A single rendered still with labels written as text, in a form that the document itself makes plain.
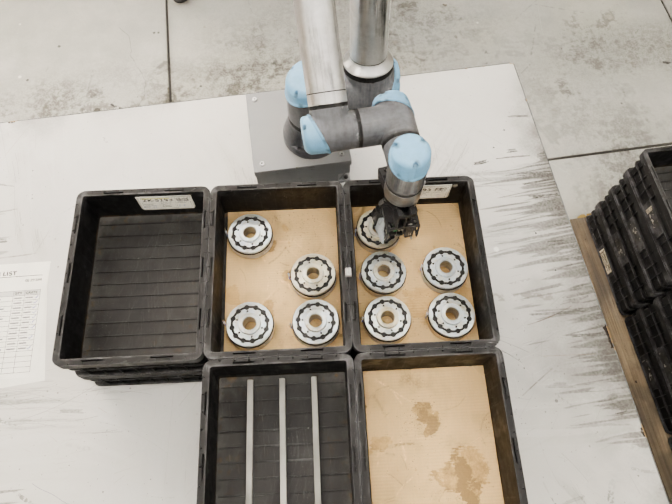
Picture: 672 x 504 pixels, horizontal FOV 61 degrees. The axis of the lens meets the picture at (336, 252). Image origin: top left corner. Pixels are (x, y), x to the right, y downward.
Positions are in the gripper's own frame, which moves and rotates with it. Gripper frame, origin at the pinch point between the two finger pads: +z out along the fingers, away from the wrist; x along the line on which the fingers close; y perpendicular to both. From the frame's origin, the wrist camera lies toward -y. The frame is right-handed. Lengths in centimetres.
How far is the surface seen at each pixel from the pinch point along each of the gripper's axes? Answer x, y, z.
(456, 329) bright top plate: 8.9, 26.9, -0.8
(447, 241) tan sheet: 12.8, 4.9, 2.0
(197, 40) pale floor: -54, -151, 85
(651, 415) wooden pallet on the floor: 84, 47, 71
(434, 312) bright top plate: 5.1, 22.3, -0.8
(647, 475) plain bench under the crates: 47, 62, 15
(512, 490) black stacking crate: 11, 60, -4
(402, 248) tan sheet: 1.9, 4.9, 2.0
